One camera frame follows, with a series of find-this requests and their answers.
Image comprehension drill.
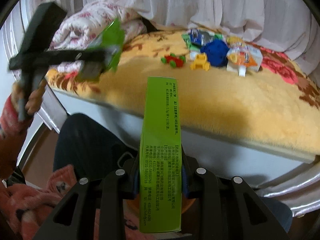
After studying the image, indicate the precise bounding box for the white sheer curtain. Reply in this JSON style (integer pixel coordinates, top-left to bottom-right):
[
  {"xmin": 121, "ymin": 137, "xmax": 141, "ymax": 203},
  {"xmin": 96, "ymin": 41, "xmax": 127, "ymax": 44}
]
[{"xmin": 27, "ymin": 0, "xmax": 319, "ymax": 75}]

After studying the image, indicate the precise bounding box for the person's left hand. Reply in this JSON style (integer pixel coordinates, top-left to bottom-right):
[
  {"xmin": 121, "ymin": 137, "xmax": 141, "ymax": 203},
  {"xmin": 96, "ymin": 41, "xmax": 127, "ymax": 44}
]
[{"xmin": 11, "ymin": 79, "xmax": 47, "ymax": 116}]

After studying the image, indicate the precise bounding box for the yellow floral plush blanket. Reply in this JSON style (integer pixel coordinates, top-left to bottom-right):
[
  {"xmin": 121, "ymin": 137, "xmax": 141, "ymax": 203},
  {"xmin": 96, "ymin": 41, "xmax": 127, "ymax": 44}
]
[{"xmin": 47, "ymin": 31, "xmax": 319, "ymax": 155}]

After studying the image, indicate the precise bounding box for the white bed frame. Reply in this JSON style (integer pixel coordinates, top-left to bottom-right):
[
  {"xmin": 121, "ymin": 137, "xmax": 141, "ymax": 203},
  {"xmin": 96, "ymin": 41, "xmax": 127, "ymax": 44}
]
[{"xmin": 15, "ymin": 74, "xmax": 320, "ymax": 218}]

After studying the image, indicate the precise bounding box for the orange trash bucket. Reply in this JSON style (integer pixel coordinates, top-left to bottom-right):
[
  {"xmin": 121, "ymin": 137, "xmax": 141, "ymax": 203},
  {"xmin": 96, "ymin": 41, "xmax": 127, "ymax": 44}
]
[{"xmin": 126, "ymin": 195, "xmax": 196, "ymax": 215}]

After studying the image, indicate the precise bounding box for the green foil wrapper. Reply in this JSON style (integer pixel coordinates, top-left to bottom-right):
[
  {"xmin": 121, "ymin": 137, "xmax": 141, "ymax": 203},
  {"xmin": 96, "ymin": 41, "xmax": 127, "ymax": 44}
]
[{"xmin": 87, "ymin": 18, "xmax": 125, "ymax": 73}]

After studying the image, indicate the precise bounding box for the orange drink pouch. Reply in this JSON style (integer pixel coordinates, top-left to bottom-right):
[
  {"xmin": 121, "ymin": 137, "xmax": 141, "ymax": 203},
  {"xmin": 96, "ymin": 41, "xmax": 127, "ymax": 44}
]
[{"xmin": 226, "ymin": 36, "xmax": 263, "ymax": 77}]

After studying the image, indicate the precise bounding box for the red green toy car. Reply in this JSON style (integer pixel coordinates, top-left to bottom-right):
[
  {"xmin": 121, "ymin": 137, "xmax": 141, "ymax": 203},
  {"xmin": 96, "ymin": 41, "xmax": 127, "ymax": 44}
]
[{"xmin": 161, "ymin": 53, "xmax": 186, "ymax": 68}]

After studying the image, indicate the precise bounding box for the left forearm pink sleeve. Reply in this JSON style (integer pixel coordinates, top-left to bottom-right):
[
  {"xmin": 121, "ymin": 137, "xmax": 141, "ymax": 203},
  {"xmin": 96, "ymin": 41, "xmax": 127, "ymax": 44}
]
[{"xmin": 0, "ymin": 96, "xmax": 33, "ymax": 180}]

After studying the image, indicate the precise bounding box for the silver green snack bag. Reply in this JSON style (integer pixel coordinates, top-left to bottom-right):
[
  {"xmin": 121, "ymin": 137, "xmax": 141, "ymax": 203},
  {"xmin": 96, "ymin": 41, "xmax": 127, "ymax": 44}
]
[{"xmin": 181, "ymin": 29, "xmax": 225, "ymax": 52}]

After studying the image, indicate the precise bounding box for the folded pink floral quilt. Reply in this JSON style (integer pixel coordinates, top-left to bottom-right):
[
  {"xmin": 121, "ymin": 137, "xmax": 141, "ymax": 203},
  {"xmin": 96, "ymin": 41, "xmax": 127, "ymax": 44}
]
[{"xmin": 48, "ymin": 0, "xmax": 148, "ymax": 74}]

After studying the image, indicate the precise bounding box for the green cardboard box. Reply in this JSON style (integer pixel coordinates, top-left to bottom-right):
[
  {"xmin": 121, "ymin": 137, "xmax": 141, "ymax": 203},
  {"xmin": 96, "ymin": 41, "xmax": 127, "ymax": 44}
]
[{"xmin": 139, "ymin": 77, "xmax": 182, "ymax": 234}]

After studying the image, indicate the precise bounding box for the yellow toy truck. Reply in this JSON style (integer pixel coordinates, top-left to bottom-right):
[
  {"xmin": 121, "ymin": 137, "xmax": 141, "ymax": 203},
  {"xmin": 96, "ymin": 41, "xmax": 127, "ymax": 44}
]
[{"xmin": 190, "ymin": 53, "xmax": 210, "ymax": 71}]

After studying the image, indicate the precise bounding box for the blue cloth ball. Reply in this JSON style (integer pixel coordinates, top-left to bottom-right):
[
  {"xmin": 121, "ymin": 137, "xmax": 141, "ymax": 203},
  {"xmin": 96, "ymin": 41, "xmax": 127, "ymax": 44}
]
[{"xmin": 200, "ymin": 39, "xmax": 229, "ymax": 67}]

